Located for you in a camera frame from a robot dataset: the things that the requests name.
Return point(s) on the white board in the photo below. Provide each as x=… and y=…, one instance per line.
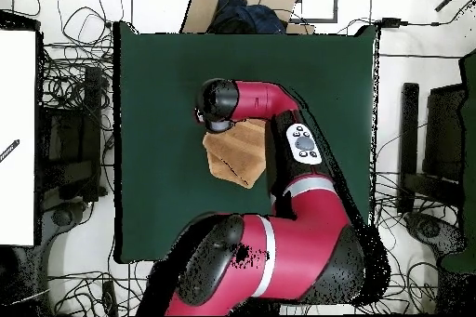
x=18, y=108

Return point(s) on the grey round stand base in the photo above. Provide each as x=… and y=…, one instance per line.
x=427, y=227
x=63, y=216

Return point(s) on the black marker pen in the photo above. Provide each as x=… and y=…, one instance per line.
x=9, y=150

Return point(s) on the black equipment stand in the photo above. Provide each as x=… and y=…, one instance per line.
x=91, y=127

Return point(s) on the dark green table cloth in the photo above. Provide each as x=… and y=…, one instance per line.
x=167, y=71

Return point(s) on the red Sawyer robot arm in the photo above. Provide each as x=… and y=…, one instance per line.
x=260, y=101

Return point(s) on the brown cardboard box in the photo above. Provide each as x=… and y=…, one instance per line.
x=200, y=12

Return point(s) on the black power strip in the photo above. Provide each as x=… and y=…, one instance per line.
x=109, y=298

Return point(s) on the tan terry towel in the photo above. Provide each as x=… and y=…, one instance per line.
x=238, y=157

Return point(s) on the dark blue clothing pile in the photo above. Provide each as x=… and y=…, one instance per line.
x=245, y=19

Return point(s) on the black power adapter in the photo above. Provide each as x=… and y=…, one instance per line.
x=390, y=22

